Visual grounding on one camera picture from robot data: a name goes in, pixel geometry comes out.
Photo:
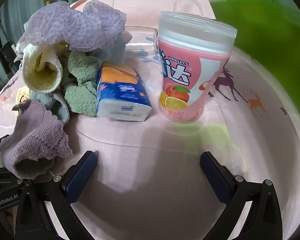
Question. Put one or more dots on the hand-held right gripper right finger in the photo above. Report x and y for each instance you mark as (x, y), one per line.
(215, 176)

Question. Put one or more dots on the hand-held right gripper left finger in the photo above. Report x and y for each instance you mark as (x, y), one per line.
(81, 173)

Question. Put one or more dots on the purple knit cloth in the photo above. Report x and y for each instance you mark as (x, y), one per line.
(35, 140)

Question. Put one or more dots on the green fluffy cloth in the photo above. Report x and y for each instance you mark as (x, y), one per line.
(81, 100)
(82, 65)

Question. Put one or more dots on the yellow fluffy cloth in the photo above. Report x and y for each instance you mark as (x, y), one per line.
(42, 80)

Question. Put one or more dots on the small blue white carton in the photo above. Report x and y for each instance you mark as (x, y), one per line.
(122, 92)

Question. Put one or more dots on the light blue knit cloth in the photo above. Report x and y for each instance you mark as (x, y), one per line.
(62, 110)

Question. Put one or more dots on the pink printed tablecloth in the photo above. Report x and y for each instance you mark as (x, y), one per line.
(140, 140)

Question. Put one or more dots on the pink gum jar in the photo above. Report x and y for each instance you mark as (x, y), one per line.
(190, 85)

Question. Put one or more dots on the dark chair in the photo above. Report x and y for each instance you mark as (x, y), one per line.
(8, 55)

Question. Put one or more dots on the blue plush mouse toy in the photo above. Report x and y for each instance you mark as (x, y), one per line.
(115, 50)

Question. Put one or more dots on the clear glass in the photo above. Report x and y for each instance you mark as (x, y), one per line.
(140, 40)

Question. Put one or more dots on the purple mesh cloth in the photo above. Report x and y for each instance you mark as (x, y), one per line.
(72, 25)

